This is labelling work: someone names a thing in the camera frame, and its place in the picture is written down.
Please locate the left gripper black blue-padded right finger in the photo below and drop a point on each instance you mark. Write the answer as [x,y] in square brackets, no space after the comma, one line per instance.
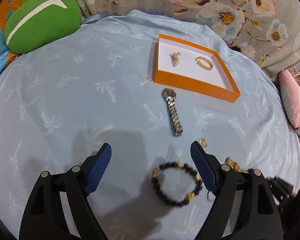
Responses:
[243,207]

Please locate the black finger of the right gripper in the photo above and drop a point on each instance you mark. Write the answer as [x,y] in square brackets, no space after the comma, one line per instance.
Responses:
[282,191]

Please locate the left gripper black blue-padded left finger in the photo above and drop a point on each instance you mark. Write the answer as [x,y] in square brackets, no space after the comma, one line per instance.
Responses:
[58,206]

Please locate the silver metal wristwatch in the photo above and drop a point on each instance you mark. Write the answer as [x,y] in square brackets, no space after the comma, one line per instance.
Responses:
[170,97]

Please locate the orange shallow jewelry box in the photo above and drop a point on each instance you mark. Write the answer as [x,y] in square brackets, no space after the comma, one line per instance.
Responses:
[200,69]

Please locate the small gold earring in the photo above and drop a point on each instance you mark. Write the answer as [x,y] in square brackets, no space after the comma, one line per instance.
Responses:
[203,142]

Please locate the pink floral pillow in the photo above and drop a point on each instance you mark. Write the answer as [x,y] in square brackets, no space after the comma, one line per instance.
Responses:
[290,96]

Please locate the light blue palm-print cloth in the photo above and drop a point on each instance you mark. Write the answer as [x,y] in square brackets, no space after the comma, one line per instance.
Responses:
[62,102]

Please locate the gold pearl brooch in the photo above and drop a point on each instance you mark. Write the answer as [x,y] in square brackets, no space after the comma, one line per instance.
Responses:
[175,57]

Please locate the grey floral blanket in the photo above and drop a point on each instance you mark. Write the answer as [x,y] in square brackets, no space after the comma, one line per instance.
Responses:
[266,31]

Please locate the green plush pillow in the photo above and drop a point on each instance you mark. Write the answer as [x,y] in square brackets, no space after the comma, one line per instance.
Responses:
[39,22]

